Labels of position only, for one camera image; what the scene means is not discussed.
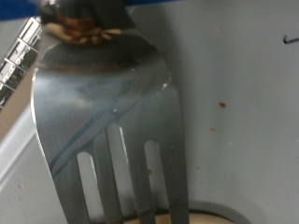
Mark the metal spatula with blue block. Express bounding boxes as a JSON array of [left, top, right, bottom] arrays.
[[0, 0, 192, 224]]

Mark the silver toaster oven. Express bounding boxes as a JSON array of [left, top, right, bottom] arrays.
[[0, 0, 299, 224]]

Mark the chrome wire oven rack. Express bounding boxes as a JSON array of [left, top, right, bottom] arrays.
[[0, 17, 43, 110]]

